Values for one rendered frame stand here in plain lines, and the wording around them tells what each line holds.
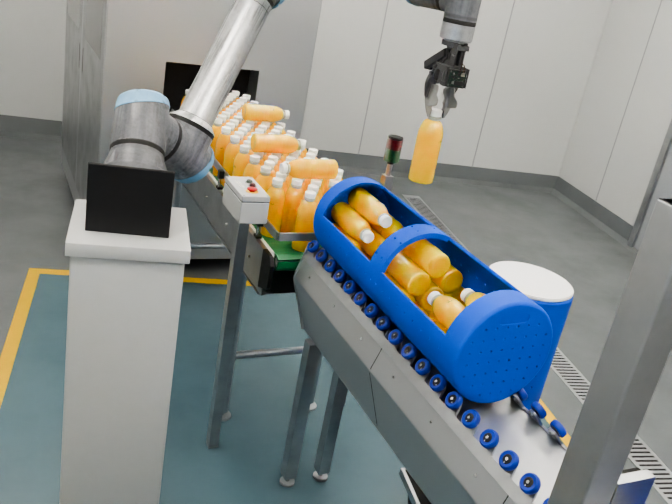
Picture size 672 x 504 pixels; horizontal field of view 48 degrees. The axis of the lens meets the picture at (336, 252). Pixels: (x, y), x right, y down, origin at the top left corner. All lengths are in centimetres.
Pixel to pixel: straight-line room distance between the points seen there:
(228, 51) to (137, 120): 39
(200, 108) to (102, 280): 60
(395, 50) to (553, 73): 157
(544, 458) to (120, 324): 116
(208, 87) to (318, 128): 451
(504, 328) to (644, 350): 77
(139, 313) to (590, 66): 609
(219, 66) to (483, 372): 119
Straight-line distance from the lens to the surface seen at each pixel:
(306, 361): 266
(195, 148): 228
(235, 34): 238
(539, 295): 240
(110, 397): 228
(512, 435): 188
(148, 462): 243
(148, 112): 216
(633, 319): 107
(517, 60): 727
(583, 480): 118
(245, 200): 251
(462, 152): 729
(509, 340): 184
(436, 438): 190
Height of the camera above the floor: 193
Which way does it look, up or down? 22 degrees down
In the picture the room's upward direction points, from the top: 11 degrees clockwise
